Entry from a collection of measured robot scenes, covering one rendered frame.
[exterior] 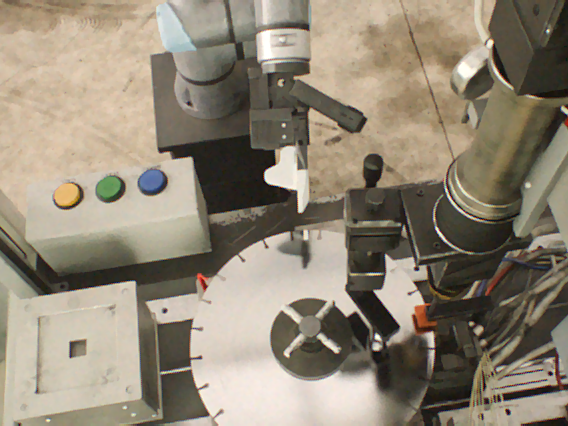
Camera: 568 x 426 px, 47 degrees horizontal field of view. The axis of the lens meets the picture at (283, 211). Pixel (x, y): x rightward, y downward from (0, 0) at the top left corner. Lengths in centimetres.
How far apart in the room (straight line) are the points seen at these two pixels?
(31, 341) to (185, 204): 31
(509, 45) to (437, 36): 207
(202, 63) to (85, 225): 37
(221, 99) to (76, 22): 147
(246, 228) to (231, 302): 30
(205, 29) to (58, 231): 40
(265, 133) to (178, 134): 46
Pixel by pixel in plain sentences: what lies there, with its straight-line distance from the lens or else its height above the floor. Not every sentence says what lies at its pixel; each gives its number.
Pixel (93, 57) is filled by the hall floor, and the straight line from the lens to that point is 258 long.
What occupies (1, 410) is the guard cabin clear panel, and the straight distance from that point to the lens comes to 109.
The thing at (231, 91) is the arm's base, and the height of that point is 79.
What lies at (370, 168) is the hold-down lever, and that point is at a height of 127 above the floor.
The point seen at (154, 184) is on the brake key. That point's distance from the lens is 109.
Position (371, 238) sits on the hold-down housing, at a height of 123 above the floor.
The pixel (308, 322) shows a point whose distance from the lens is 86.
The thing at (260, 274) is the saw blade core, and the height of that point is 95.
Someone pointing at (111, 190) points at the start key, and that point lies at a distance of 111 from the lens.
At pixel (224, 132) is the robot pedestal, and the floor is 75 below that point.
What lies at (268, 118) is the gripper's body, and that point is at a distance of 90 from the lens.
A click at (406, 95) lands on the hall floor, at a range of 233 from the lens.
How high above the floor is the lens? 182
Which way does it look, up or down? 62 degrees down
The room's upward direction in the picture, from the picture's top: 6 degrees counter-clockwise
